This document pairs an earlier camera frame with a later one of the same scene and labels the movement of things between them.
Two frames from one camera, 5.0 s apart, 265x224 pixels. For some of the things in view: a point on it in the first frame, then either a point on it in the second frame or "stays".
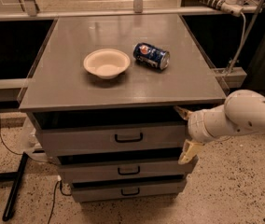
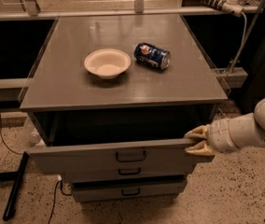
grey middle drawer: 126,170 stays
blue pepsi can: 152,55 stays
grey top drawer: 105,133 → 155,152
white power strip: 229,4 stays
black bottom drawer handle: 129,194 stays
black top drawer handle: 129,140 → 132,161
